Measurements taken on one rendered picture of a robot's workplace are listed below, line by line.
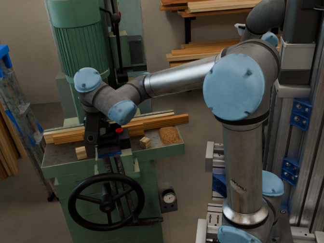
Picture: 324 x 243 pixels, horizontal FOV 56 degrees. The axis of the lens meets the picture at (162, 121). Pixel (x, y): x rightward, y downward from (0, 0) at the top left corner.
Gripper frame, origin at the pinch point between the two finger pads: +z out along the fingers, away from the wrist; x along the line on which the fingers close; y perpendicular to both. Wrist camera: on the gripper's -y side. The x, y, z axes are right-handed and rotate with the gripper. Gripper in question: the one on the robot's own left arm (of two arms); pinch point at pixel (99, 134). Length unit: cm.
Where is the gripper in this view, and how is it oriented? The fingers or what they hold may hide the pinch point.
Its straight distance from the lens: 118.2
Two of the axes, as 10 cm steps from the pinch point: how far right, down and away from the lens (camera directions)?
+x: -9.9, -1.0, -0.3
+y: 0.7, -8.9, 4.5
